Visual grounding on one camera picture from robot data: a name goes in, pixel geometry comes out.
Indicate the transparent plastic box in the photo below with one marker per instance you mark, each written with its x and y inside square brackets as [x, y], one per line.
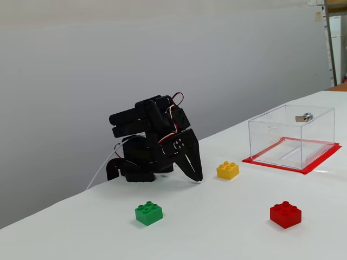
[276, 135]

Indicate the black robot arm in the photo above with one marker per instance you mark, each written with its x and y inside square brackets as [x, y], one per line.
[151, 151]

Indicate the red lego brick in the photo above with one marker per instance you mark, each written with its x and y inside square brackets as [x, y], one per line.
[286, 216]

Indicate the yellow paper note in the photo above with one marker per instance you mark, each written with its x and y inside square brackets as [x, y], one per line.
[317, 16]

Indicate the green lego brick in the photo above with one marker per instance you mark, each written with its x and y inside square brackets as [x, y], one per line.
[148, 215]

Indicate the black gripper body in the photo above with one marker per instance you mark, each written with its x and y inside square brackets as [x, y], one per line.
[187, 143]

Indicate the white refrigerator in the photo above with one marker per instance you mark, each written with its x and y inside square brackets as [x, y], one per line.
[336, 40]

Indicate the black table clamp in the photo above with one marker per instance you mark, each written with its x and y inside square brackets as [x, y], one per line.
[110, 169]

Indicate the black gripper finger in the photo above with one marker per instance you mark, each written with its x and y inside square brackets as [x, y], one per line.
[197, 163]
[185, 166]

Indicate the silver metal box lock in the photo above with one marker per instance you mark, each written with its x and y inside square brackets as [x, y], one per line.
[306, 117]

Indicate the brown wooden surface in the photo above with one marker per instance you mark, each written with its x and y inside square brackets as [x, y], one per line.
[339, 87]

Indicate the yellow lego brick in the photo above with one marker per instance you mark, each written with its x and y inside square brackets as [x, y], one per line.
[227, 172]

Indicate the grey metal shelf post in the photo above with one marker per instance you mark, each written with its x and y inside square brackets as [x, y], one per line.
[330, 40]

